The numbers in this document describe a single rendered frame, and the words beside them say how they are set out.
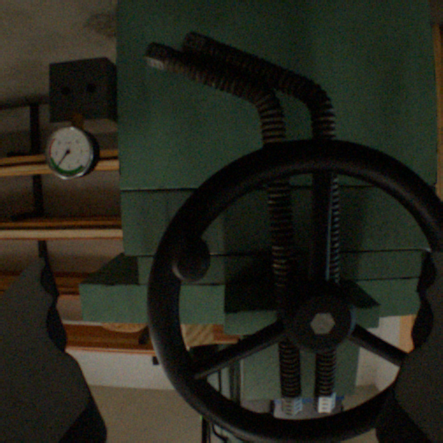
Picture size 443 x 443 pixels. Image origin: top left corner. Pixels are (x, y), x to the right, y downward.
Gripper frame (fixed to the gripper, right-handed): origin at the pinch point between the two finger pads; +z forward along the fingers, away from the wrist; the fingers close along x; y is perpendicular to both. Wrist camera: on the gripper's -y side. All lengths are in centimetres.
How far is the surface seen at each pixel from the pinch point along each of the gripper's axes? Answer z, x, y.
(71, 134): 27.8, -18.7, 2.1
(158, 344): 9.4, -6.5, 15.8
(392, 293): 26.2, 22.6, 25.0
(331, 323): 9.1, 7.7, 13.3
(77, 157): 26.9, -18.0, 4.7
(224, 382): 46, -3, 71
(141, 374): 197, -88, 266
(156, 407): 164, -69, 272
